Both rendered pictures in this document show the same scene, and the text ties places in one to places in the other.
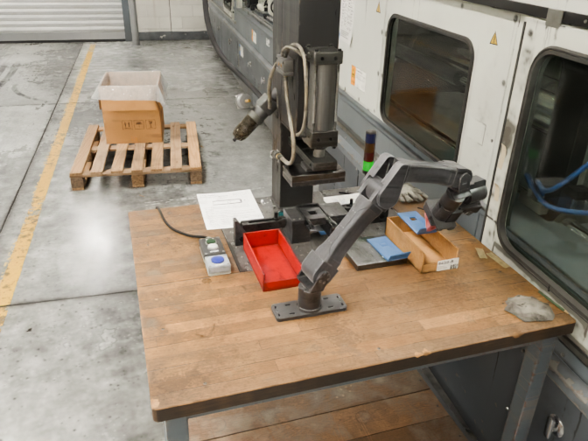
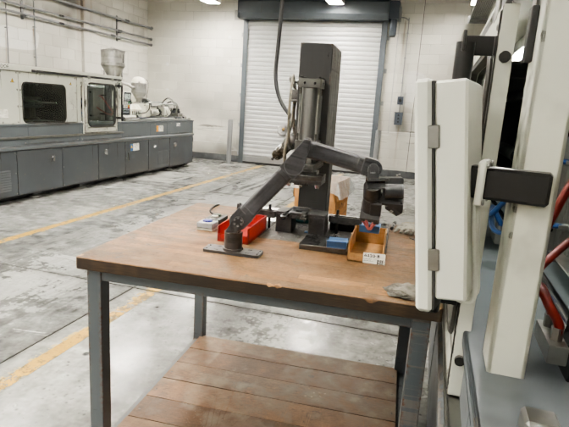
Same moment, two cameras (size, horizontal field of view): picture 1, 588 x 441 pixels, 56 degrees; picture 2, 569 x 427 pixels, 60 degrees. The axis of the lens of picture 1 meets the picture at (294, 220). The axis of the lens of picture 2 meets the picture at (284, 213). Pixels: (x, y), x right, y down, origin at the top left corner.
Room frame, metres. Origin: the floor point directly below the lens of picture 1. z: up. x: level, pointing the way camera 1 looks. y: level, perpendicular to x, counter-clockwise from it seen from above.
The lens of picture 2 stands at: (-0.08, -1.04, 1.41)
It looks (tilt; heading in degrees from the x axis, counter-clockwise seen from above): 12 degrees down; 31
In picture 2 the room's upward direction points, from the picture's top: 4 degrees clockwise
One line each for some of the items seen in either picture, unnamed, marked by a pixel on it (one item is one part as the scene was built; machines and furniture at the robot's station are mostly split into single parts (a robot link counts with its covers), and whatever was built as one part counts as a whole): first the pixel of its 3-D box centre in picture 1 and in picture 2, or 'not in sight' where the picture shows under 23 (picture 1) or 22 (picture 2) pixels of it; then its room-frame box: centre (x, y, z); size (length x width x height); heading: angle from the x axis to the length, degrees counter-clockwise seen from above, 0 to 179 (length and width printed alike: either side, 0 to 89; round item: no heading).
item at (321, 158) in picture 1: (307, 136); (306, 151); (1.73, -0.04, 1.22); 0.26 x 0.18 x 0.30; 18
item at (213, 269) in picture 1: (218, 268); (207, 228); (1.43, 0.23, 0.90); 0.07 x 0.07 x 0.06; 18
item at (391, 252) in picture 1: (388, 246); (337, 240); (1.54, -0.30, 0.93); 0.15 x 0.07 x 0.03; 22
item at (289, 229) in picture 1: (315, 223); (301, 222); (1.67, -0.07, 0.94); 0.20 x 0.10 x 0.07; 108
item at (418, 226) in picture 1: (417, 220); (370, 224); (1.60, -0.40, 1.00); 0.15 x 0.07 x 0.03; 18
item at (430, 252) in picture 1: (420, 242); (369, 245); (1.57, -0.41, 0.93); 0.25 x 0.13 x 0.08; 18
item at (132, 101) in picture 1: (134, 106); (322, 198); (4.87, 1.45, 0.40); 0.67 x 0.60 x 0.50; 10
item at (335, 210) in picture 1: (316, 212); (302, 212); (1.67, -0.07, 0.98); 0.20 x 0.10 x 0.01; 108
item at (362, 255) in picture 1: (371, 251); (325, 243); (1.54, -0.25, 0.91); 0.17 x 0.16 x 0.02; 108
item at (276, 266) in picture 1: (271, 258); (243, 227); (1.45, 0.06, 0.93); 0.25 x 0.12 x 0.06; 18
